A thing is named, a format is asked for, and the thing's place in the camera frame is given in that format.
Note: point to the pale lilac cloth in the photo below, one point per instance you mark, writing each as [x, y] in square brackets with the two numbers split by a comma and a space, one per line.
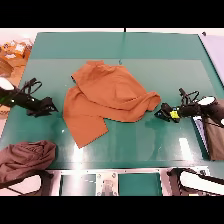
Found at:
[215, 53]

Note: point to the brown cardboard box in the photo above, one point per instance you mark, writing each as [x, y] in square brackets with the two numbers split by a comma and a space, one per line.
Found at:
[13, 61]

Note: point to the orange shirt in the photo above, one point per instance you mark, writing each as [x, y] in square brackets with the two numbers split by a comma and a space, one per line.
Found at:
[106, 96]

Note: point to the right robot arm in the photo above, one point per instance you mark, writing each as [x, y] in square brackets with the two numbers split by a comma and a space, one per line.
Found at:
[193, 109]

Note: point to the dark grey-brown garment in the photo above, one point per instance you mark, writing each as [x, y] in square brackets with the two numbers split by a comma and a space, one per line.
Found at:
[215, 140]

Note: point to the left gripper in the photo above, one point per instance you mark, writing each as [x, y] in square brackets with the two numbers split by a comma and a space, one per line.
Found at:
[41, 106]

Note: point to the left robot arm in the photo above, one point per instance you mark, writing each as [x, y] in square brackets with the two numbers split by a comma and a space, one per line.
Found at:
[18, 99]

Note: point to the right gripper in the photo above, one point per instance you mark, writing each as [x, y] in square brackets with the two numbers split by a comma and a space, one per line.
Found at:
[168, 113]

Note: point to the silver frame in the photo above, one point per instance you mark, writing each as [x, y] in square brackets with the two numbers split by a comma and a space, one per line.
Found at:
[106, 186]

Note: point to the brown garment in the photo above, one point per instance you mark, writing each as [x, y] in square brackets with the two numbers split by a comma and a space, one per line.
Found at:
[26, 156]

